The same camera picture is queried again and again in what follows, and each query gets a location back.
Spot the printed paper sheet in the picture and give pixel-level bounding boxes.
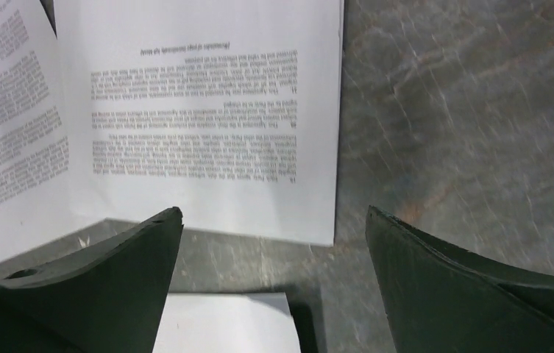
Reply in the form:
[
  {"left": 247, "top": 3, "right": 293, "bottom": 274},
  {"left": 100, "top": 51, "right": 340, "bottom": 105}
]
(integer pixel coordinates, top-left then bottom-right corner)
[
  {"left": 0, "top": 1, "right": 99, "bottom": 263},
  {"left": 53, "top": 1, "right": 344, "bottom": 246},
  {"left": 153, "top": 293, "right": 302, "bottom": 353}
]

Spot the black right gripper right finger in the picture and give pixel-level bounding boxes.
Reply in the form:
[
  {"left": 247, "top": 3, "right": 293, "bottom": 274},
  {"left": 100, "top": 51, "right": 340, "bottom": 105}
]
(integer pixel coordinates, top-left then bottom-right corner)
[{"left": 366, "top": 207, "right": 554, "bottom": 352}]

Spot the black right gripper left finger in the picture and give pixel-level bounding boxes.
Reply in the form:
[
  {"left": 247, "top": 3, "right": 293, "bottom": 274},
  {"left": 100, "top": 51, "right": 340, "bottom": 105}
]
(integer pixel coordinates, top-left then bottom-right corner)
[{"left": 0, "top": 207, "right": 183, "bottom": 352}]

